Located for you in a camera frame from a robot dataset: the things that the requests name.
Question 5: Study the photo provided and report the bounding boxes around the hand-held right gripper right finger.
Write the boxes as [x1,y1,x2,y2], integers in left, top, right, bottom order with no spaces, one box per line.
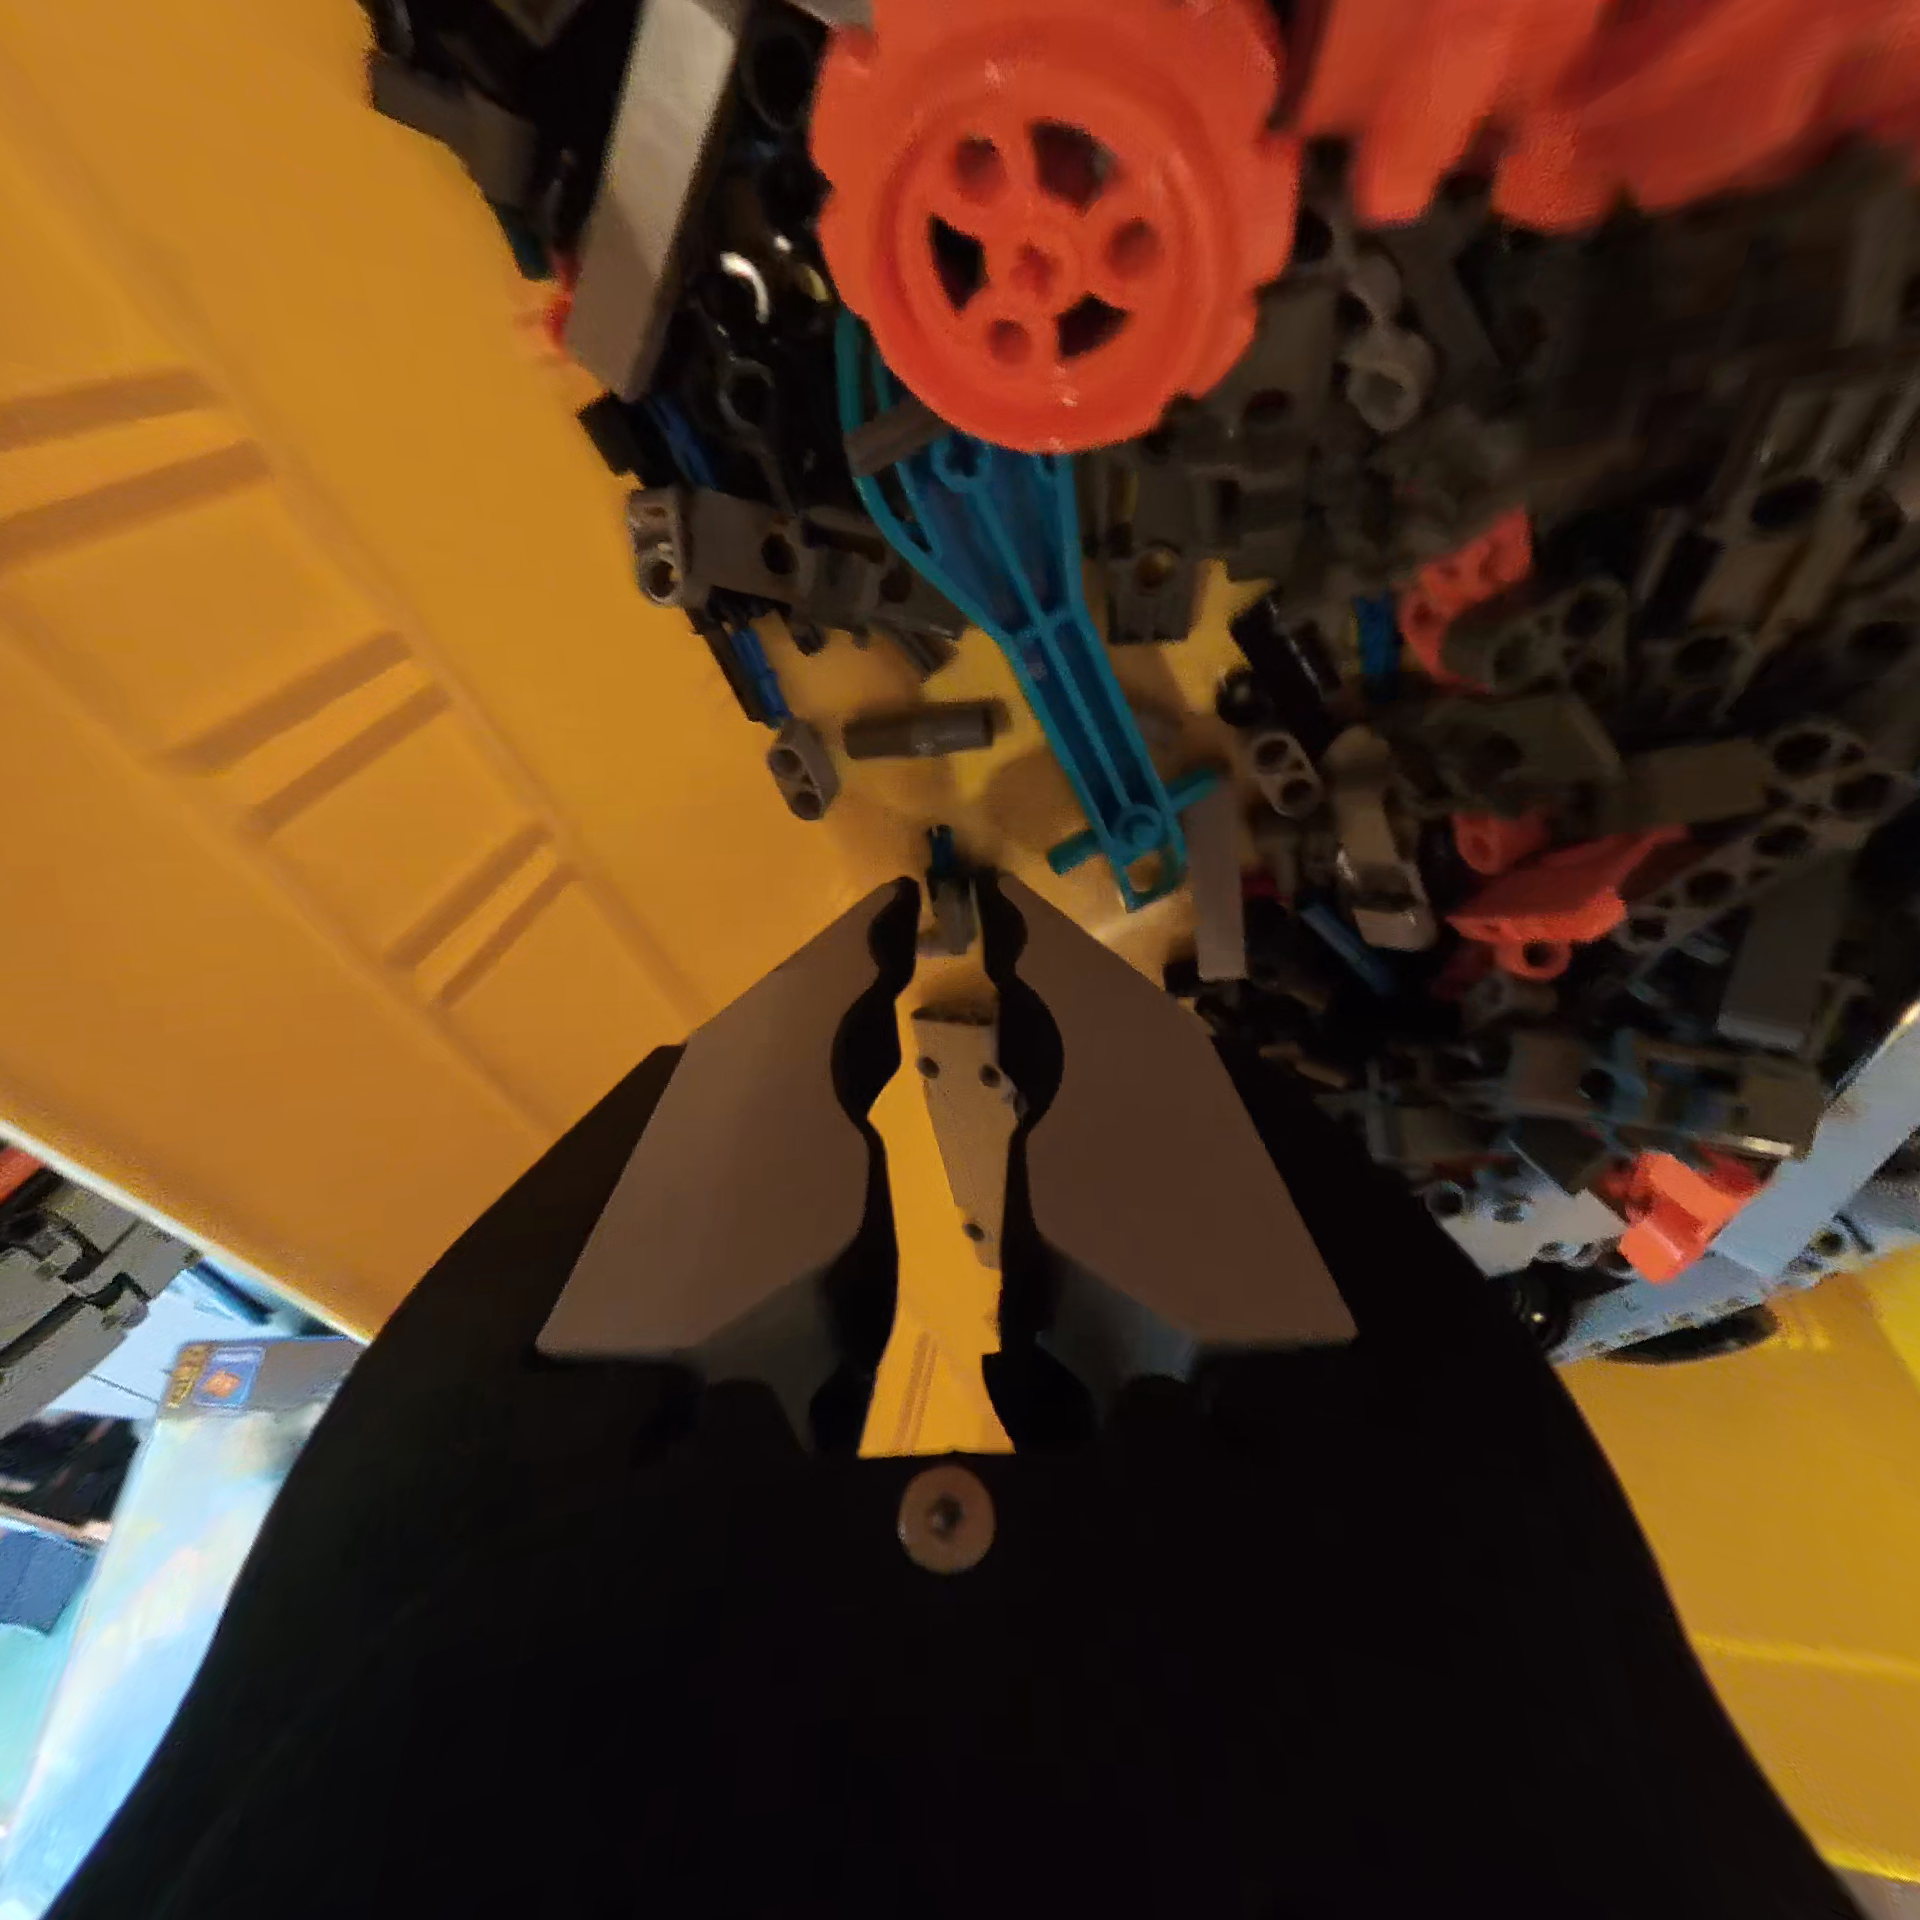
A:
[978,871,1358,1441]

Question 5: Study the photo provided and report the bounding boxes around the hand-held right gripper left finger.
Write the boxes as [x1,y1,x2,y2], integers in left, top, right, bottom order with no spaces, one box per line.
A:
[537,876,920,1453]

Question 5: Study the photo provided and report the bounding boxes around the grey toy pin blue tip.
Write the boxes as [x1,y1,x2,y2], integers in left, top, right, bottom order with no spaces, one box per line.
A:
[920,824,982,957]

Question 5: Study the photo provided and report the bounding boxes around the yellow storage bin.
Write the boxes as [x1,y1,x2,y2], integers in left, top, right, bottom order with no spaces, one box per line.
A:
[0,0,1920,1876]

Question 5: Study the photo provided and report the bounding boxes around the pile of toy building parts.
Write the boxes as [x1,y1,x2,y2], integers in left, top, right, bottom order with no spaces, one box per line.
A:
[373,0,1920,1364]

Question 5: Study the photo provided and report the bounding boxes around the grey toy plate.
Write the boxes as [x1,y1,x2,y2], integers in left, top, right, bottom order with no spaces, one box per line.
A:
[565,0,747,397]

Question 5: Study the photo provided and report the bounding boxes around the narrow grey toy strip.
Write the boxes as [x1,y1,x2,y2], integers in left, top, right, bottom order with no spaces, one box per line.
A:
[906,1003,1031,1274]

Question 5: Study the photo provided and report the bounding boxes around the blue toy robot box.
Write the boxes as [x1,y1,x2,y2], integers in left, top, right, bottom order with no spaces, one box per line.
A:
[0,1329,373,1920]

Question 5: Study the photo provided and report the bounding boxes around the orange toy gear wheel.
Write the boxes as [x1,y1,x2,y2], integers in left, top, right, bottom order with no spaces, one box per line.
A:
[809,0,1306,455]
[1500,0,1920,243]
[1294,0,1517,230]

